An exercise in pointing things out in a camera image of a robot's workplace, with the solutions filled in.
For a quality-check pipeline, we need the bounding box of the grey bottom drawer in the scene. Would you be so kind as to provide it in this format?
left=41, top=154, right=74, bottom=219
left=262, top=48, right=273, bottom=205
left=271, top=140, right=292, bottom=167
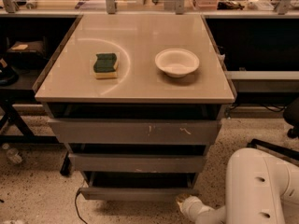
left=79, top=172, right=199, bottom=202

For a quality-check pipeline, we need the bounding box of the grey drawer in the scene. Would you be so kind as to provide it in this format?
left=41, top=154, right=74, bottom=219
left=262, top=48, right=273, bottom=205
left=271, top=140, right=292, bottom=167
left=49, top=119, right=221, bottom=145
left=79, top=172, right=199, bottom=202
left=69, top=154, right=206, bottom=173

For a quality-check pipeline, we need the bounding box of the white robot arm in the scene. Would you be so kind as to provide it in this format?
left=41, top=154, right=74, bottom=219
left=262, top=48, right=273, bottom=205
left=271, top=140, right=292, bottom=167
left=177, top=148, right=299, bottom=224

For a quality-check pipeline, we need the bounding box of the grey drawer cabinet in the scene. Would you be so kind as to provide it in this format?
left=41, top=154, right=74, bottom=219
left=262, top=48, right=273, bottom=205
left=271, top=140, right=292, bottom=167
left=32, top=13, right=237, bottom=185

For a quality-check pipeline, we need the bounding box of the grey top drawer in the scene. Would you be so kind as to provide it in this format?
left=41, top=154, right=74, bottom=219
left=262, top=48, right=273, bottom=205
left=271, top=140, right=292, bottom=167
left=49, top=119, right=221, bottom=145

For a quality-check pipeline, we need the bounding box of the grey middle drawer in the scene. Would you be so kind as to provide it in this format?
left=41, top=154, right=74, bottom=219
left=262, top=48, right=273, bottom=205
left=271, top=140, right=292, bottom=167
left=69, top=154, right=206, bottom=173

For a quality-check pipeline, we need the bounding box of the white bowl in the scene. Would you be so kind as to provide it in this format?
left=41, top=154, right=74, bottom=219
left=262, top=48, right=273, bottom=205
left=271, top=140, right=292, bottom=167
left=155, top=49, right=200, bottom=77

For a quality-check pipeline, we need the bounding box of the green yellow sponge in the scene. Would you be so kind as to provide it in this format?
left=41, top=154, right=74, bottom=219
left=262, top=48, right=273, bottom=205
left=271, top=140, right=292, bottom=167
left=93, top=53, right=119, bottom=79

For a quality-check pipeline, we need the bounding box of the black side table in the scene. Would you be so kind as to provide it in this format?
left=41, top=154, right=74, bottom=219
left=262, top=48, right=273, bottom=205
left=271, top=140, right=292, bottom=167
left=0, top=56, right=73, bottom=176

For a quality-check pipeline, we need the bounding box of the dark bag with note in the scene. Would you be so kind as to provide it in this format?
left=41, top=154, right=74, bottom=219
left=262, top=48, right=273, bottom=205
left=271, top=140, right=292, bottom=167
left=5, top=40, right=48, bottom=69

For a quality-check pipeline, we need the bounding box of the clear plastic bottle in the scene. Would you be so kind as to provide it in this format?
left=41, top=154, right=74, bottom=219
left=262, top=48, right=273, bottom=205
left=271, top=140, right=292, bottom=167
left=2, top=143, right=23, bottom=164

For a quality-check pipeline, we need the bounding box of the black cable on floor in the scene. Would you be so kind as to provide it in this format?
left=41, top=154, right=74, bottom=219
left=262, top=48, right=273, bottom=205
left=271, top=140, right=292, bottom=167
left=74, top=187, right=86, bottom=224

